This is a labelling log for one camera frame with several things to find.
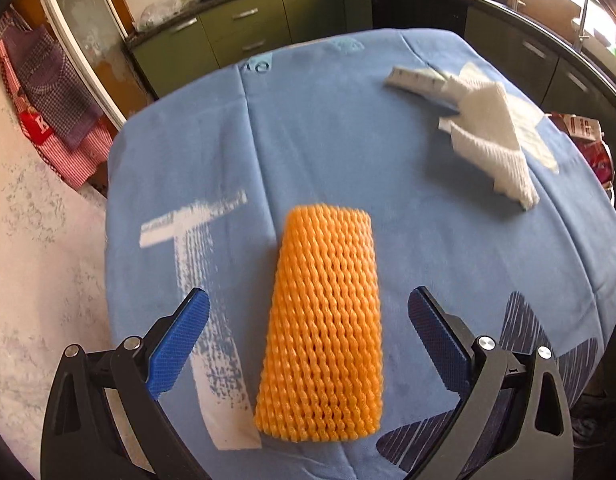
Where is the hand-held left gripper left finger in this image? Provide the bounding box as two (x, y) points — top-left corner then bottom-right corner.
(40, 287), (211, 480)

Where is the red snack packet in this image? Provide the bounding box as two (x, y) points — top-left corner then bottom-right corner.
(545, 110), (616, 206)

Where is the red checkered apron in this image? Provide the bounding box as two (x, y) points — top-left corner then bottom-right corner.
(0, 40), (114, 191)

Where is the clear plastic bag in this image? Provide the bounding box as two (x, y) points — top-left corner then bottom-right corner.
(138, 0), (186, 31)

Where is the orange foam net sleeve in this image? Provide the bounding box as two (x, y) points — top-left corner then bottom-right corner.
(254, 204), (385, 443)

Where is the green base cabinet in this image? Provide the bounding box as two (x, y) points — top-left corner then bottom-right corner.
(125, 0), (373, 98)

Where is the purple checkered apron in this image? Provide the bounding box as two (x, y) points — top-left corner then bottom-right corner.
(0, 10), (106, 151)

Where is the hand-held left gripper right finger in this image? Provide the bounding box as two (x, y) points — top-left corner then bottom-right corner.
(407, 286), (576, 480)

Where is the white printed paper packet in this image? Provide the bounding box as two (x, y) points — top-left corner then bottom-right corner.
(384, 64), (451, 98)

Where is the steel faucet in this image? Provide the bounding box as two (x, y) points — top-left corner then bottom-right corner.
(572, 0), (601, 53)

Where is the white paper tissue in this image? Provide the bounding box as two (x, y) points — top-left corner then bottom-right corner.
(438, 62), (541, 211)

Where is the sliding glass door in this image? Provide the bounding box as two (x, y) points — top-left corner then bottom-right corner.
(35, 0), (156, 128)

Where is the black base cabinet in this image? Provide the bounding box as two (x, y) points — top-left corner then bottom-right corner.
(370, 0), (468, 36)

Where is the blue printed tablecloth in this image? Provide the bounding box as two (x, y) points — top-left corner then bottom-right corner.
(104, 27), (616, 480)

